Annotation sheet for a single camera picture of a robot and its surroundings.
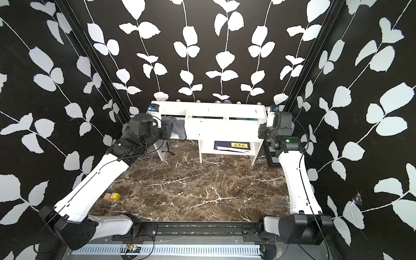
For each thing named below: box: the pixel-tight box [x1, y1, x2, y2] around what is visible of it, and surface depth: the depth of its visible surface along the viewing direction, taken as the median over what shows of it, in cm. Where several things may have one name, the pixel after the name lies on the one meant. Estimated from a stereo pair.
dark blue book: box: [213, 140, 251, 154], surface depth 90 cm
